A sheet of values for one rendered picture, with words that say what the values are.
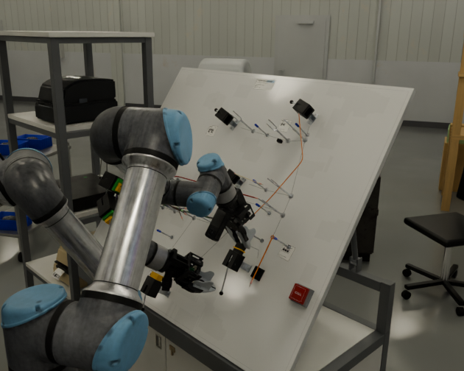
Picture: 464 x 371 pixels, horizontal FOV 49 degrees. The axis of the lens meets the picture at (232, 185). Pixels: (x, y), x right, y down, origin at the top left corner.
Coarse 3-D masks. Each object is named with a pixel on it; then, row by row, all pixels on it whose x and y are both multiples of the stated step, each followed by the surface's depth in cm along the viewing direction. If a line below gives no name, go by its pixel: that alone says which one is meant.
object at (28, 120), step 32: (0, 32) 233; (32, 32) 208; (64, 32) 203; (96, 32) 212; (128, 32) 223; (0, 64) 243; (32, 128) 231; (64, 128) 213; (64, 160) 216; (96, 160) 289; (64, 192) 219; (96, 224) 301; (64, 288) 246
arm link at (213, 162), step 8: (200, 160) 149; (208, 160) 147; (216, 160) 146; (200, 168) 147; (208, 168) 146; (216, 168) 146; (224, 168) 149; (216, 176) 146; (224, 176) 149; (224, 184) 150
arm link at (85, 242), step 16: (32, 160) 123; (16, 176) 119; (32, 176) 119; (48, 176) 122; (16, 192) 119; (32, 192) 118; (48, 192) 120; (32, 208) 119; (48, 208) 119; (64, 208) 122; (48, 224) 122; (64, 224) 123; (80, 224) 127; (64, 240) 124; (80, 240) 125; (96, 240) 130; (80, 256) 127; (96, 256) 128
